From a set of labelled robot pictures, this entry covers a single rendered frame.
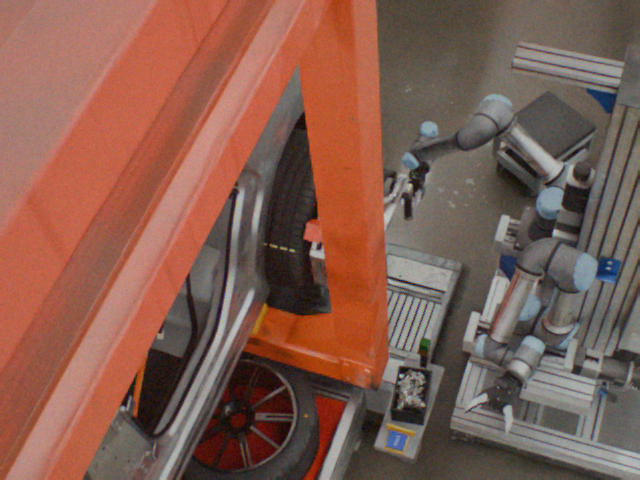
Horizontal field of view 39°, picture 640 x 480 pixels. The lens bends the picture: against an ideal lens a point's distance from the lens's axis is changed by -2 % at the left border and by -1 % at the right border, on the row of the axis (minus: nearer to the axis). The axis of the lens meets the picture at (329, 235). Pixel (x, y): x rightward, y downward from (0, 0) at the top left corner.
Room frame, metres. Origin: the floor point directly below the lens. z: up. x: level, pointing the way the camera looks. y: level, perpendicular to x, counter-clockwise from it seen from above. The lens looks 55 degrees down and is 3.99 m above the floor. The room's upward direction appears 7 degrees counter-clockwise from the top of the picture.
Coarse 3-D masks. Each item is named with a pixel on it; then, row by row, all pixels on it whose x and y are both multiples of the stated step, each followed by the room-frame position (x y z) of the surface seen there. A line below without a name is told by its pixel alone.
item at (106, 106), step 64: (0, 0) 0.97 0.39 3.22; (64, 0) 0.60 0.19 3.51; (128, 0) 0.59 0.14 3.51; (192, 0) 0.63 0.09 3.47; (256, 0) 1.17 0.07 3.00; (0, 64) 0.53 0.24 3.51; (64, 64) 0.52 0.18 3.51; (128, 64) 0.53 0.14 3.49; (192, 64) 1.04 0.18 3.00; (0, 128) 0.47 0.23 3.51; (64, 128) 0.46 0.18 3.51; (128, 128) 0.51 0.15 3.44; (192, 128) 0.91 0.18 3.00; (0, 192) 0.41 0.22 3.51; (64, 192) 0.43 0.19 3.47; (128, 192) 0.80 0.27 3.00; (0, 256) 0.36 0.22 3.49; (64, 256) 0.41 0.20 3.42; (128, 256) 0.71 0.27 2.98; (0, 320) 0.34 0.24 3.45; (64, 320) 0.61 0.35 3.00; (0, 384) 0.53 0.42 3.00; (0, 448) 0.44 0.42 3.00
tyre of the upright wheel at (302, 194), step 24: (288, 144) 2.42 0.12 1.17; (288, 168) 2.29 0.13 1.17; (312, 168) 2.27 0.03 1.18; (288, 192) 2.19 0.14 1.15; (312, 192) 2.17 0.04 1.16; (288, 216) 2.11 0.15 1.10; (312, 216) 2.13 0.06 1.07; (288, 240) 2.05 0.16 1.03; (288, 264) 2.01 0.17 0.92; (312, 288) 2.04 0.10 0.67
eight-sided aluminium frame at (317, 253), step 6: (318, 216) 2.12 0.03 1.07; (312, 246) 2.04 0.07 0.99; (318, 246) 2.04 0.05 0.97; (312, 252) 2.02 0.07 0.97; (318, 252) 2.02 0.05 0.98; (312, 258) 2.01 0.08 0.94; (318, 258) 2.00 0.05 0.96; (324, 258) 1.99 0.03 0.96; (312, 264) 2.01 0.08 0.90; (318, 264) 2.03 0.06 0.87; (324, 264) 1.99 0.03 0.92; (318, 270) 2.03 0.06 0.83; (324, 270) 1.99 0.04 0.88; (318, 276) 2.02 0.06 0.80; (324, 276) 1.99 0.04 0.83; (318, 282) 2.01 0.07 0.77; (324, 282) 2.00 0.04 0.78
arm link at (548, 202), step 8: (544, 192) 2.12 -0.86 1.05; (552, 192) 2.11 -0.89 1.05; (560, 192) 2.11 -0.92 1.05; (544, 200) 2.08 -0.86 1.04; (552, 200) 2.08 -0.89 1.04; (560, 200) 2.07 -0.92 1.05; (536, 208) 2.08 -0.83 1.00; (544, 208) 2.05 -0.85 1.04; (552, 208) 2.04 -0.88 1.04; (536, 216) 2.07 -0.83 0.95; (544, 216) 2.04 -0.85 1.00; (552, 216) 2.03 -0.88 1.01; (544, 224) 2.03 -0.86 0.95; (552, 224) 2.02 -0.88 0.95
